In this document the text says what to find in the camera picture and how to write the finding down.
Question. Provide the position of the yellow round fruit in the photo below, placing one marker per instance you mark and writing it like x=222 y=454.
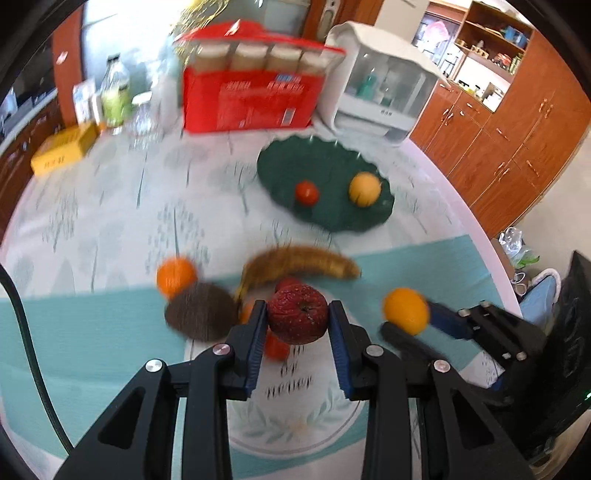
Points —
x=364 y=189

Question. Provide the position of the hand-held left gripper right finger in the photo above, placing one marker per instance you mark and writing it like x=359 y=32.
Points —
x=339 y=353

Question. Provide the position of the clear glass jar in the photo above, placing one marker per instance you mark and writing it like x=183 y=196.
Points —
x=144 y=120

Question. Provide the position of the gold tinsel decoration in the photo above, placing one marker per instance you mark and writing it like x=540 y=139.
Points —
x=207 y=11

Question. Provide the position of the wrinkled red apple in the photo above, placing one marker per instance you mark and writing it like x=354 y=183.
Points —
x=295 y=314

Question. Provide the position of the wooden door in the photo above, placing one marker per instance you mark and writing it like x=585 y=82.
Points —
x=355 y=14

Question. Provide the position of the yellow flat box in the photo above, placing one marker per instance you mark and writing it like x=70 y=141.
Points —
x=62 y=150

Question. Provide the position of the white countertop cabinet appliance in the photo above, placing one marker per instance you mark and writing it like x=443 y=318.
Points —
x=383 y=83

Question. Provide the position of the beige drink carton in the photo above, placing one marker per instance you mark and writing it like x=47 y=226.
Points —
x=211 y=57
x=284 y=59
x=249 y=56
x=314 y=63

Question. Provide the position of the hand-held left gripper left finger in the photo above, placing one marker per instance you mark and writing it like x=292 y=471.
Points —
x=258 y=344

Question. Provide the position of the bottle with green liquid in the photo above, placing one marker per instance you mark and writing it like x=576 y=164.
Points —
x=115 y=97

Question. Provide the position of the wooden kitchen counter cabinet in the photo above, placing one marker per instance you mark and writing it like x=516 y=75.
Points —
x=23 y=138

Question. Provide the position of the pink plastic bag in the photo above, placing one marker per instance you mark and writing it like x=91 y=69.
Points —
x=436 y=31

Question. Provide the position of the brown spotted banana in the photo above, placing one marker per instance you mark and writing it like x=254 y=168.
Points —
x=295 y=263

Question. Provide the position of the orange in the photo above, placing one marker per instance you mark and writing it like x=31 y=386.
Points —
x=406 y=314
x=175 y=277

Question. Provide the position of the dark brown round fruit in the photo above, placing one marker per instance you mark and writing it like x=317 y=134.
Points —
x=201 y=316

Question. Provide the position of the white and blue carton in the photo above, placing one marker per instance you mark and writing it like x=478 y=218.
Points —
x=84 y=101

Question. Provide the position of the clear plastic bag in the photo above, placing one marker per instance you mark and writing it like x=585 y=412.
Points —
x=516 y=247

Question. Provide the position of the red cardboard box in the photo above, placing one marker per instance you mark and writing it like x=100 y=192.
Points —
x=249 y=101

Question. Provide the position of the brown wooden cabinet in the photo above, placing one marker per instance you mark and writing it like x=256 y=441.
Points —
x=521 y=138

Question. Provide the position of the wooden display shelf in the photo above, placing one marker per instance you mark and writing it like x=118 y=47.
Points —
x=489 y=50

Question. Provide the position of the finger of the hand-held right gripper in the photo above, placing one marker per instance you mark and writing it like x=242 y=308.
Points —
x=445 y=318
x=401 y=341

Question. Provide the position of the dark green scalloped plate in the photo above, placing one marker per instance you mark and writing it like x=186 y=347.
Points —
x=332 y=161

